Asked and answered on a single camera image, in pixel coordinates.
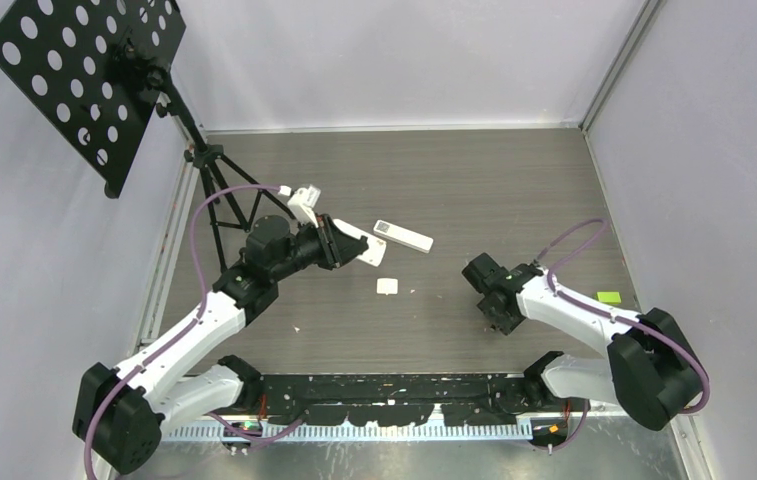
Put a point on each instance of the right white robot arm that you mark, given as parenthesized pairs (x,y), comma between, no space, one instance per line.
(644,363)

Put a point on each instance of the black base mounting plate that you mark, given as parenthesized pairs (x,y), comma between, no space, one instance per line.
(396,400)

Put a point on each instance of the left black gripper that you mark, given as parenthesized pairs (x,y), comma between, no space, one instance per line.
(336,247)

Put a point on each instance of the green block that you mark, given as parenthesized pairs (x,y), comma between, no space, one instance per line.
(609,297)

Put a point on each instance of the long white remote control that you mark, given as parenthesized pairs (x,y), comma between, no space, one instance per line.
(403,236)

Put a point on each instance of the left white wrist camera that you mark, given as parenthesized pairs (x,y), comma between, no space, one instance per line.
(301,202)

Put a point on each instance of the small white battery cover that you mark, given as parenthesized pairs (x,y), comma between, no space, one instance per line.
(387,286)

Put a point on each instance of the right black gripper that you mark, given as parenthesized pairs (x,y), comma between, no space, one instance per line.
(505,325)

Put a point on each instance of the black perforated music stand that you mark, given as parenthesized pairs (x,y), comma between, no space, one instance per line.
(98,71)

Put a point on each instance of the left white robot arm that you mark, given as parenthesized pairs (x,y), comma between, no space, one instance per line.
(123,412)

